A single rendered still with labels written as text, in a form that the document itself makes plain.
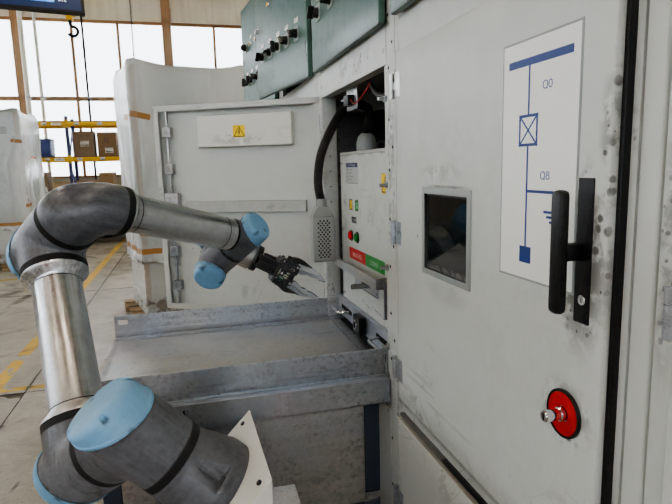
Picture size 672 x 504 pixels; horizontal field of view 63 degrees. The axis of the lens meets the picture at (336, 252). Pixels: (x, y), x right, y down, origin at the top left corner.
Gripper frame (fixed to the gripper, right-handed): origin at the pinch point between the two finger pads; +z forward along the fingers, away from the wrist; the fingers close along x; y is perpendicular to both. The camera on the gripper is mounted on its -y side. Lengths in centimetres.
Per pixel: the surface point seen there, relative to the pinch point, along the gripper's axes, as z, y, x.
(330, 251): 4.8, -19.2, 10.5
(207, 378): -21.3, 27.0, -26.9
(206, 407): -19.2, 30.2, -31.8
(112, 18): -299, -1102, 219
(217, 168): -36, -56, 18
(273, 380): -7.3, 27.1, -21.6
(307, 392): 0.2, 30.3, -20.2
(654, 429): 6, 105, 10
